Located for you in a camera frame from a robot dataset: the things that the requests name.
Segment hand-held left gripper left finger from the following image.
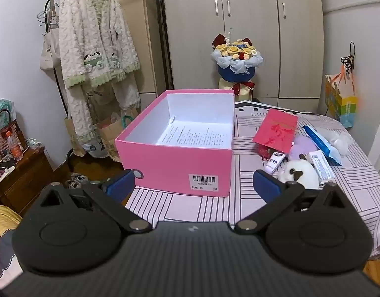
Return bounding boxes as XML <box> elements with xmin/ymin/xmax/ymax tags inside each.
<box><xmin>38</xmin><ymin>169</ymin><xmax>153</xmax><ymax>233</ymax></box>

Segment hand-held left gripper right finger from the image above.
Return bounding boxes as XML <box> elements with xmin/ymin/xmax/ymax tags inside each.
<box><xmin>233</xmin><ymin>170</ymin><xmax>348</xmax><ymax>236</ymax></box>

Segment pink cardboard box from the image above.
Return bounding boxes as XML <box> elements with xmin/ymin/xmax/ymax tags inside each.
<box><xmin>115</xmin><ymin>89</ymin><xmax>235</xmax><ymax>198</ymax></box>

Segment red envelope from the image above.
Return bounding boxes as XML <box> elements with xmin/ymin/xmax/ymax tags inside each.
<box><xmin>252</xmin><ymin>108</ymin><xmax>299</xmax><ymax>154</ymax></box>

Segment blue wet wipe packet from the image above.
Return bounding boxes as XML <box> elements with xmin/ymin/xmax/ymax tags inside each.
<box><xmin>302</xmin><ymin>125</ymin><xmax>342</xmax><ymax>166</ymax></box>

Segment white cream tube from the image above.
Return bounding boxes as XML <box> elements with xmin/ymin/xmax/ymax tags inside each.
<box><xmin>264</xmin><ymin>151</ymin><xmax>286</xmax><ymax>174</ymax></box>

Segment white plush toy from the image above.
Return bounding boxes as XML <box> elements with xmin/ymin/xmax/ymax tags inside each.
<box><xmin>277</xmin><ymin>155</ymin><xmax>321</xmax><ymax>189</ymax></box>

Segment pair of shoes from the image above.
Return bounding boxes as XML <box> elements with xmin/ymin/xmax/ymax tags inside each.
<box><xmin>65</xmin><ymin>173</ymin><xmax>91</xmax><ymax>189</ymax></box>

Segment brown paper bag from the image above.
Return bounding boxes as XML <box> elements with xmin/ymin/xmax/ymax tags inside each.
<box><xmin>99</xmin><ymin>111</ymin><xmax>138</xmax><ymax>161</ymax></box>

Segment purple plush cloth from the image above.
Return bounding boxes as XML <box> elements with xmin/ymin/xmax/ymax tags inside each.
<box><xmin>289</xmin><ymin>136</ymin><xmax>316</xmax><ymax>163</ymax></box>

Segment small white carton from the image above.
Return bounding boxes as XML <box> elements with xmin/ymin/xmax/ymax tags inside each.
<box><xmin>308</xmin><ymin>150</ymin><xmax>335</xmax><ymax>184</ymax></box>

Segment striped bed sheet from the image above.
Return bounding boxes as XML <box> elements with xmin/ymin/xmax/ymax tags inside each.
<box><xmin>125</xmin><ymin>100</ymin><xmax>380</xmax><ymax>257</ymax></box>

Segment printed paper sheet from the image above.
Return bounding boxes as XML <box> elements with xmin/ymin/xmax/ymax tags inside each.
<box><xmin>155</xmin><ymin>120</ymin><xmax>233</xmax><ymax>149</ymax></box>

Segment wooden nightstand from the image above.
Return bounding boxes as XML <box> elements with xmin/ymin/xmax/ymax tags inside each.
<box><xmin>0</xmin><ymin>145</ymin><xmax>54</xmax><ymax>217</ymax></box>

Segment orange drink bottle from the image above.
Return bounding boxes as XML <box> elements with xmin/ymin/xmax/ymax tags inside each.
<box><xmin>6</xmin><ymin>131</ymin><xmax>23</xmax><ymax>161</ymax></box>

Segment colourful paper gift bag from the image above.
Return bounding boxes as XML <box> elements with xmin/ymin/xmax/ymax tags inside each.
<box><xmin>325</xmin><ymin>65</ymin><xmax>358</xmax><ymax>129</ymax></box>

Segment black clothes rack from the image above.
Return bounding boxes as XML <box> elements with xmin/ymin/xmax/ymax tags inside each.
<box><xmin>44</xmin><ymin>0</ymin><xmax>99</xmax><ymax>174</ymax></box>

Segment yellow blanket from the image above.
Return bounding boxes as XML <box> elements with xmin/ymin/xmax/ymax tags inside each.
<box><xmin>0</xmin><ymin>206</ymin><xmax>23</xmax><ymax>251</ymax></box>

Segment houndstooth handbag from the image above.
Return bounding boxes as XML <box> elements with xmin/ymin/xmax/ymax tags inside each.
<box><xmin>0</xmin><ymin>109</ymin><xmax>26</xmax><ymax>161</ymax></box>

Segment yellow flower bouquet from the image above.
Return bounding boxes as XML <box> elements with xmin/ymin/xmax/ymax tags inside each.
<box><xmin>211</xmin><ymin>28</ymin><xmax>264</xmax><ymax>102</ymax></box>

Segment dark grey cloth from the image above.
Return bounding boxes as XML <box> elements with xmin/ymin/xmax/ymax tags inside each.
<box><xmin>0</xmin><ymin>229</ymin><xmax>20</xmax><ymax>285</ymax></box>

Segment green printed tissue pack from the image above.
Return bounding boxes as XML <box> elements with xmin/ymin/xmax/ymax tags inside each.
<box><xmin>0</xmin><ymin>97</ymin><xmax>17</xmax><ymax>132</ymax></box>

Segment beige canvas tote bag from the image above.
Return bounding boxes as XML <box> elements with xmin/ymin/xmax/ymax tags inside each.
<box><xmin>40</xmin><ymin>6</ymin><xmax>62</xmax><ymax>73</ymax></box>

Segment cream fleece pajama jacket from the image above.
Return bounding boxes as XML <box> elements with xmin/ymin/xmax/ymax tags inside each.
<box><xmin>58</xmin><ymin>0</ymin><xmax>140</xmax><ymax>89</ymax></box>

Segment beige wardrobe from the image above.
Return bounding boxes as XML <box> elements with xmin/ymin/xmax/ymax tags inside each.
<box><xmin>162</xmin><ymin>0</ymin><xmax>325</xmax><ymax>112</ymax></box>

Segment black cords on hook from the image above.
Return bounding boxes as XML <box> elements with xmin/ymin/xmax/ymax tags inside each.
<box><xmin>340</xmin><ymin>42</ymin><xmax>356</xmax><ymax>75</ymax></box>

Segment wire clothes hanger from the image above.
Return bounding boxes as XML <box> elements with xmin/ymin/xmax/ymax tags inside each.
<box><xmin>37</xmin><ymin>0</ymin><xmax>59</xmax><ymax>27</ymax></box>

